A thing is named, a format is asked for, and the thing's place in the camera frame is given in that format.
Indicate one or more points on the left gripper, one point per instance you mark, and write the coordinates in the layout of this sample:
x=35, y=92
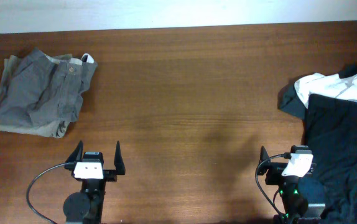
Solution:
x=110, y=175

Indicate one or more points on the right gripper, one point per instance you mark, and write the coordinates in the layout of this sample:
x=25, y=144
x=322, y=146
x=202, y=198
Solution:
x=276, y=170

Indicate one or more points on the black shorts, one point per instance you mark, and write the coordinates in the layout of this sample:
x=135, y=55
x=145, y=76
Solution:
x=331, y=134

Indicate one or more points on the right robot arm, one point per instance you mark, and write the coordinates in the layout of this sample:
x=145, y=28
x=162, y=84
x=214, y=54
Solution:
x=285, y=181

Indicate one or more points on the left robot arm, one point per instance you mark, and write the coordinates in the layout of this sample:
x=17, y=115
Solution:
x=86, y=205

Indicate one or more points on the dark green garment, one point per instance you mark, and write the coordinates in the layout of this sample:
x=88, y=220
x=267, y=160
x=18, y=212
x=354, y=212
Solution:
x=290, y=103

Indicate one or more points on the grey folded shorts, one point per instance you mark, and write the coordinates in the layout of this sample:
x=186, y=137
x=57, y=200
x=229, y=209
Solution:
x=43, y=89

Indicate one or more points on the white crumpled shirt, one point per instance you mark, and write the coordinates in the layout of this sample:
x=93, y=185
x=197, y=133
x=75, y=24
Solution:
x=342, y=86

